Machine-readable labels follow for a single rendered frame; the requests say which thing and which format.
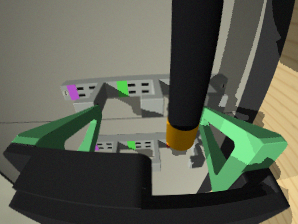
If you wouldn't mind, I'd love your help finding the black bar with yellow end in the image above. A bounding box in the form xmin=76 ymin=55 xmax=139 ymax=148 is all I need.
xmin=166 ymin=0 xmax=224 ymax=151

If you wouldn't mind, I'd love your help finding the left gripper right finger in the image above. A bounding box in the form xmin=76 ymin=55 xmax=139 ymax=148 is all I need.
xmin=199 ymin=106 xmax=288 ymax=192

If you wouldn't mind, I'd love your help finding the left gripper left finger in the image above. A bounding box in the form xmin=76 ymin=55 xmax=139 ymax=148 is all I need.
xmin=11 ymin=105 xmax=102 ymax=152

